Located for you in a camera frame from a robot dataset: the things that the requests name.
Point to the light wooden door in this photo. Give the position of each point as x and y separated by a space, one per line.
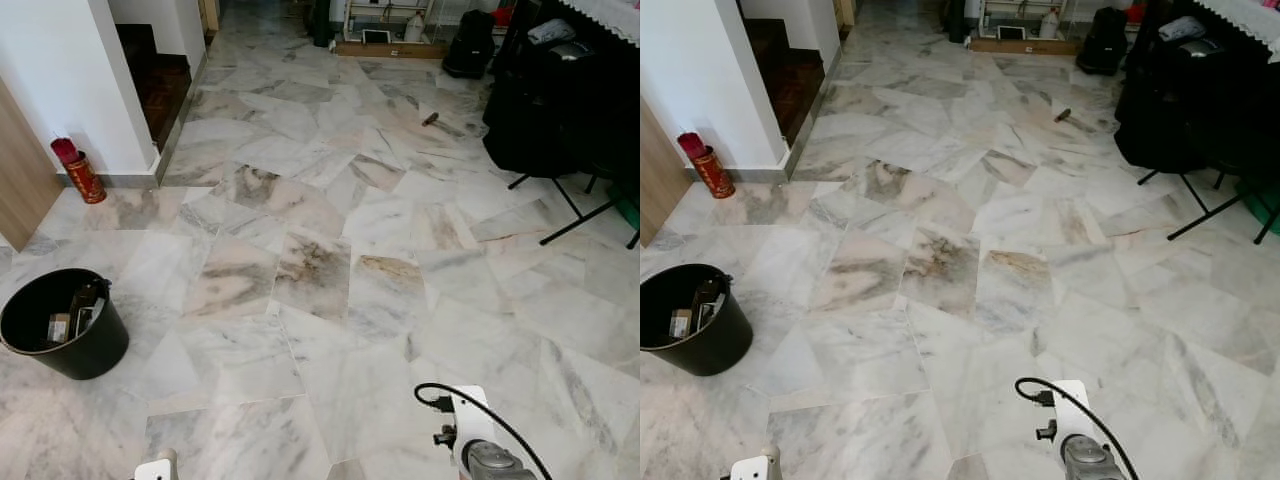
658 185
20 180

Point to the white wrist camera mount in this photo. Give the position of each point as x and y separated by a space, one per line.
155 469
755 467
472 415
1075 410

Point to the black folding metal legs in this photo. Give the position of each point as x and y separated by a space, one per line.
1200 212
575 218

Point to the low wooden shelf rack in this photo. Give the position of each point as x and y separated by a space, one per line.
1020 44
385 47

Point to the white plastic bottle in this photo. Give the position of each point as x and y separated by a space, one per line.
414 28
1049 24

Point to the black cloth covered table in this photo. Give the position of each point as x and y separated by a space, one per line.
1190 105
555 110

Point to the black plastic bucket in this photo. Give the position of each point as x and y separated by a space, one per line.
725 345
95 350

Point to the red incense canister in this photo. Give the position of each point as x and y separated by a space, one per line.
84 178
712 172

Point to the black backpack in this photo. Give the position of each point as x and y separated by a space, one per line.
1102 45
468 48

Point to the dark brown bottle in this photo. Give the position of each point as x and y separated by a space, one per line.
84 305
707 300

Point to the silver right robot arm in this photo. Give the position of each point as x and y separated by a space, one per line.
495 463
1092 460

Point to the grey folded bundle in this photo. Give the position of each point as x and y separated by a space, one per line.
1182 28
550 31

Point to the green plastic item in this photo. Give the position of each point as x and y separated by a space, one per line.
1262 205
627 208

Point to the small tan box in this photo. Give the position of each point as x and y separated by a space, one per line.
58 328
680 323

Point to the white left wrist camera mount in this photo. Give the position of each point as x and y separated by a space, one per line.
155 469
755 467

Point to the white lace tablecloth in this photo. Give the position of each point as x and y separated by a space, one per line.
1245 18
608 15

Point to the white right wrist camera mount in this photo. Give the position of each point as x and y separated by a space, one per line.
1075 410
472 415

